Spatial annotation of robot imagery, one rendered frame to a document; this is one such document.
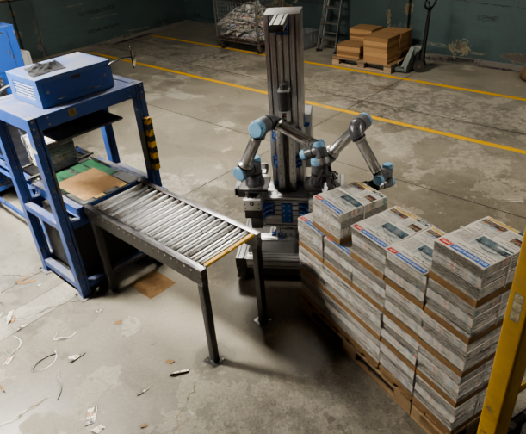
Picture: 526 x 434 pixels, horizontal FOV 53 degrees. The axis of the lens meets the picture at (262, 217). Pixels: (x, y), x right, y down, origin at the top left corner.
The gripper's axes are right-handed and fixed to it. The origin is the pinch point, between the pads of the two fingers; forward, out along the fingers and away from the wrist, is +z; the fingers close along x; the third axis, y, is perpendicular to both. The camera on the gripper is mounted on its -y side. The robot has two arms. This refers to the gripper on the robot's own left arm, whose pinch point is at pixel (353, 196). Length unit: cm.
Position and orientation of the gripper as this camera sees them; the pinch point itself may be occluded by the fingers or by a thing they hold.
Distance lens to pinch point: 377.2
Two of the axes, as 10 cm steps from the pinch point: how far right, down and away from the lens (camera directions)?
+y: -0.7, -8.5, -5.3
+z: -8.8, 3.0, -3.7
